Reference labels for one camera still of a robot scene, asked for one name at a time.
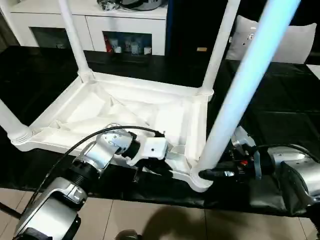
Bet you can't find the grey curtain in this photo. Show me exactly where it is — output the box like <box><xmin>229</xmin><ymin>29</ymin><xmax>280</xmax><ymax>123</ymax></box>
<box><xmin>0</xmin><ymin>12</ymin><xmax>20</xmax><ymax>55</ymax></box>

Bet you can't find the dark clutter pile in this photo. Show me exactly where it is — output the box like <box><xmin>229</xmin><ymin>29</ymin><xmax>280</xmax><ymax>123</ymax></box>
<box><xmin>97</xmin><ymin>0</ymin><xmax>121</xmax><ymax>12</ymax></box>

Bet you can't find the grey cushion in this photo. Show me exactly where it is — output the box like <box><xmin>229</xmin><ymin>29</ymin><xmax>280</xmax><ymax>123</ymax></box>
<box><xmin>226</xmin><ymin>14</ymin><xmax>317</xmax><ymax>65</ymax></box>

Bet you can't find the white board on right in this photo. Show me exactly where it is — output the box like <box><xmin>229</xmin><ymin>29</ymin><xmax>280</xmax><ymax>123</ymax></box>
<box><xmin>306</xmin><ymin>64</ymin><xmax>320</xmax><ymax>76</ymax></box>

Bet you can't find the black cabinet with gold label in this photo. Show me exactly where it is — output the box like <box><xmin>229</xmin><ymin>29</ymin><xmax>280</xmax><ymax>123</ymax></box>
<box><xmin>166</xmin><ymin>0</ymin><xmax>233</xmax><ymax>61</ymax></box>

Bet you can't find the black work mat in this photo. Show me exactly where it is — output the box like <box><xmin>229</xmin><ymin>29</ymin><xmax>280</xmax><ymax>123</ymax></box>
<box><xmin>0</xmin><ymin>46</ymin><xmax>320</xmax><ymax>217</ymax></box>

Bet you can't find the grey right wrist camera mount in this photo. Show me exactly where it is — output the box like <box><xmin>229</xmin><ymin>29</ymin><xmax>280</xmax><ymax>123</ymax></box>
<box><xmin>231</xmin><ymin>126</ymin><xmax>263</xmax><ymax>180</ymax></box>

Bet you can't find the white plastic table top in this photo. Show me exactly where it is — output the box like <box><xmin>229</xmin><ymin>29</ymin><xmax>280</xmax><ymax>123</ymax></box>
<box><xmin>9</xmin><ymin>71</ymin><xmax>216</xmax><ymax>193</ymax></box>

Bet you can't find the black robot foot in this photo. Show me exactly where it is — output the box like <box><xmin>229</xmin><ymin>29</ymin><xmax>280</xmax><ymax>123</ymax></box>
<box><xmin>116</xmin><ymin>229</ymin><xmax>143</xmax><ymax>240</ymax></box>

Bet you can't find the white glass-door cabinet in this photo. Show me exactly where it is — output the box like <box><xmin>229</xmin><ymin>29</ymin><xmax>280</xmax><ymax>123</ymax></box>
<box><xmin>9</xmin><ymin>0</ymin><xmax>168</xmax><ymax>56</ymax></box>

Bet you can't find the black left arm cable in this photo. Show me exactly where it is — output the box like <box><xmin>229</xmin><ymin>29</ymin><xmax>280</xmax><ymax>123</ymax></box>
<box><xmin>14</xmin><ymin>125</ymin><xmax>166</xmax><ymax>236</ymax></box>

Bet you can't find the grey round helmet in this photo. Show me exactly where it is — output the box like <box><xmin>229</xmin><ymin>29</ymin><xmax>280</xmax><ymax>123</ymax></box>
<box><xmin>119</xmin><ymin>0</ymin><xmax>168</xmax><ymax>11</ymax></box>

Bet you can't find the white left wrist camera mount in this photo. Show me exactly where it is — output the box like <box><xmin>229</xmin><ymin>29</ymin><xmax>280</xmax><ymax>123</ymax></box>
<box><xmin>126</xmin><ymin>137</ymin><xmax>168</xmax><ymax>167</ymax></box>

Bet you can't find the black metal frame bar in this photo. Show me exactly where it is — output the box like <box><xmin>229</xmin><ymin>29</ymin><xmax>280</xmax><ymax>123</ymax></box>
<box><xmin>0</xmin><ymin>201</ymin><xmax>22</xmax><ymax>220</ymax></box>

